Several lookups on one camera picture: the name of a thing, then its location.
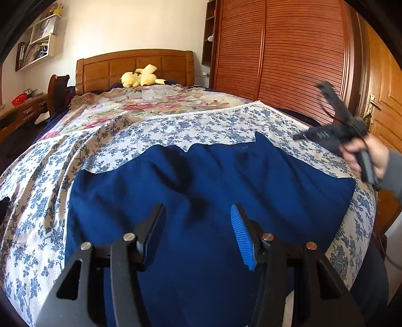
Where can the wooden chair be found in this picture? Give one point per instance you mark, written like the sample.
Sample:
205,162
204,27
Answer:
58,91

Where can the small yellow toy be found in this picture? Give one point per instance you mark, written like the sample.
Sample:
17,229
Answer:
58,9

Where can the yellow plush toy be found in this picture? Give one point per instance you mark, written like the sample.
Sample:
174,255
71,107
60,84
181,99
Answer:
132,78

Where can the blue floral bed sheet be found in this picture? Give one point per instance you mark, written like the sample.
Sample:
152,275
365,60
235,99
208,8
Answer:
47,188

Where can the wooden corner shelf unit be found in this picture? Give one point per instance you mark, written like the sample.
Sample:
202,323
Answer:
209,19

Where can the white wall shelf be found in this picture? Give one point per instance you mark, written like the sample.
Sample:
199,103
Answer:
40,41

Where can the wooden slatted wardrobe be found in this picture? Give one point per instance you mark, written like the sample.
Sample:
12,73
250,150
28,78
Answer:
282,47

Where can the wooden headboard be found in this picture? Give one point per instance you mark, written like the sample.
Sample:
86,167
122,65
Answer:
110,67

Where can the pink floral quilt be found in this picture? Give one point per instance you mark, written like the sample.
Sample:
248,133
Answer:
141,100

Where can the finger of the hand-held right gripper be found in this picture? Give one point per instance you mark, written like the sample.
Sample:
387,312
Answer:
314,134
334,100

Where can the black clothes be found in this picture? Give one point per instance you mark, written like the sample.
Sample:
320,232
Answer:
3,207

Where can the person's right forearm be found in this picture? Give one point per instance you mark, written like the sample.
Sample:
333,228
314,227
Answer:
394,176

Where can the wooden door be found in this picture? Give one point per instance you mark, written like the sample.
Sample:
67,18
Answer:
386,94

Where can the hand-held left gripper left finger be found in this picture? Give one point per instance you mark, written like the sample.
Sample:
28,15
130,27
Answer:
154,226

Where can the person's right hand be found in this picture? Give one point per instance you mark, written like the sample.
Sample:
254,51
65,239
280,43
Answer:
378,157

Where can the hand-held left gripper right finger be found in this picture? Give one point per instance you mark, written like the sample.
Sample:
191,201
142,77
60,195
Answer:
241,232

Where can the red basket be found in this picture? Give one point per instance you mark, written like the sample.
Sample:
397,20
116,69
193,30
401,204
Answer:
18,99

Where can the navy blue garment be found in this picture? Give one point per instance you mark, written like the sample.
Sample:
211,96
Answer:
204,176

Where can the wooden desk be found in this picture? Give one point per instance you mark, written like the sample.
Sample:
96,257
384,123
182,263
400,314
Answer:
28,110

